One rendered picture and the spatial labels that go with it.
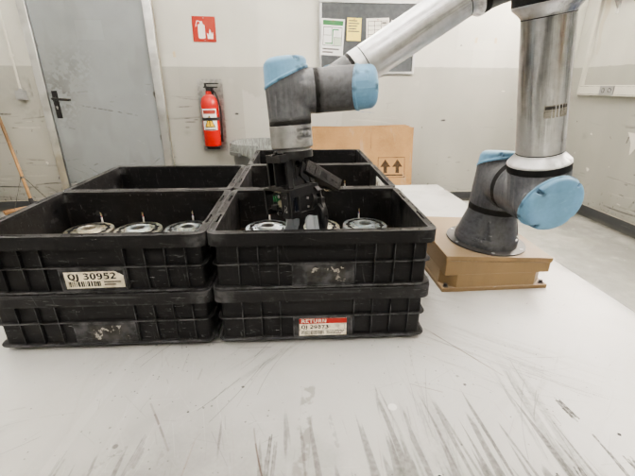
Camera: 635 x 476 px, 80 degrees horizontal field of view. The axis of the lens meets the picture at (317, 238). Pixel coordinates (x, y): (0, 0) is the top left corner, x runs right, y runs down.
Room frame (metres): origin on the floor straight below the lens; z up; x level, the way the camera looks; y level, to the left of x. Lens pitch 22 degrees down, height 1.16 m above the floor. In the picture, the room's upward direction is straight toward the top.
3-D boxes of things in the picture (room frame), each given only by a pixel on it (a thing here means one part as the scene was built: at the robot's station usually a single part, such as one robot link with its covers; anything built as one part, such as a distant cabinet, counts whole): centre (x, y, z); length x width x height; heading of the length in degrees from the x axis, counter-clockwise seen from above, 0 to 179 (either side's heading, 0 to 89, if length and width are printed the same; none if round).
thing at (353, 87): (0.74, -0.05, 1.16); 0.11 x 0.11 x 0.08; 6
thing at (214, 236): (0.75, 0.00, 0.92); 0.40 x 0.30 x 0.02; 93
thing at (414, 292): (0.75, 0.00, 0.76); 0.40 x 0.30 x 0.12; 93
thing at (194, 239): (0.73, 0.40, 0.92); 0.40 x 0.30 x 0.02; 93
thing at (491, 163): (0.90, -0.44, 0.96); 0.13 x 0.12 x 0.14; 6
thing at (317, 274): (0.75, 0.00, 0.87); 0.40 x 0.30 x 0.11; 93
